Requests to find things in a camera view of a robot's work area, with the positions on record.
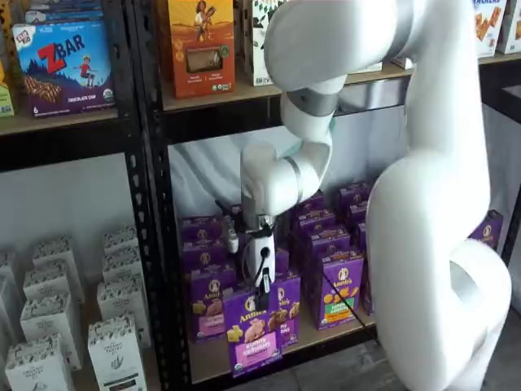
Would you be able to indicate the purple Annie's hidden veggies box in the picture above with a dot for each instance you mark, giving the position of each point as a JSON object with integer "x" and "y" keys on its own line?
{"x": 315, "y": 223}
{"x": 315, "y": 207}
{"x": 340, "y": 264}
{"x": 327, "y": 242}

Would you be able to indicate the white cracker box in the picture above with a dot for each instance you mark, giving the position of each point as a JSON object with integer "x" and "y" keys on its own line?
{"x": 510, "y": 28}

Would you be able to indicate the orange box woman print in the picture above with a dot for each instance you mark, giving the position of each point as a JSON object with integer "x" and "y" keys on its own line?
{"x": 201, "y": 49}

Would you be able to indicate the purple Z Bar box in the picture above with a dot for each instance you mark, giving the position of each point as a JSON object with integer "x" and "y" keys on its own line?
{"x": 65, "y": 81}

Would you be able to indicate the pretzel crackers sea salt box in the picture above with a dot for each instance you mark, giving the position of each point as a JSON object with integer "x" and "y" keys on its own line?
{"x": 488, "y": 32}

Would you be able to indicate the yellow green snack box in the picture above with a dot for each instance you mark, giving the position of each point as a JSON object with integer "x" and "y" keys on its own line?
{"x": 5, "y": 102}

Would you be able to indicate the purple Annie's bunny grahams box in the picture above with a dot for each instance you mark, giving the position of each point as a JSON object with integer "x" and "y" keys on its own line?
{"x": 281, "y": 260}
{"x": 291, "y": 313}

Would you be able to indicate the blue snack box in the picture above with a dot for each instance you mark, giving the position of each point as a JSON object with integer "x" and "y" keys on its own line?
{"x": 61, "y": 14}

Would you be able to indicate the purple Annie's box pink patch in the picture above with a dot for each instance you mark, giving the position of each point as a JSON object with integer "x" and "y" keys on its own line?
{"x": 252, "y": 346}
{"x": 201, "y": 230}
{"x": 207, "y": 317}
{"x": 203, "y": 254}

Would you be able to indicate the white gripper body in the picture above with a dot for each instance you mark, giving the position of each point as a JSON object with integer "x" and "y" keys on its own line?
{"x": 253, "y": 248}

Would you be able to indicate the white organic pantry box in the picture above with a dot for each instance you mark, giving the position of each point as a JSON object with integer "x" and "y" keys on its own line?
{"x": 46, "y": 317}
{"x": 36, "y": 366}
{"x": 116, "y": 358}
{"x": 45, "y": 281}
{"x": 122, "y": 266}
{"x": 6, "y": 260}
{"x": 122, "y": 299}
{"x": 120, "y": 240}
{"x": 53, "y": 250}

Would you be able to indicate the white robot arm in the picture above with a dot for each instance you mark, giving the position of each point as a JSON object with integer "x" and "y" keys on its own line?
{"x": 427, "y": 203}

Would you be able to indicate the black metal shelf rack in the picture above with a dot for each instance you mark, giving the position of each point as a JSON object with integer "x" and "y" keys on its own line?
{"x": 195, "y": 122}
{"x": 61, "y": 146}

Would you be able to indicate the dark metal upper shelf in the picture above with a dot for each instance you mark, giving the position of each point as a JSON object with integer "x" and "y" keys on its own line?
{"x": 203, "y": 102}

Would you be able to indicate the Simple Mills sweet thins box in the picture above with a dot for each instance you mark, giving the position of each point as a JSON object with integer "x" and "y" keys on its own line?
{"x": 257, "y": 69}

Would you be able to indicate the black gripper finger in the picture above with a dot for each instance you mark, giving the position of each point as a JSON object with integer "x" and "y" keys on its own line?
{"x": 262, "y": 299}

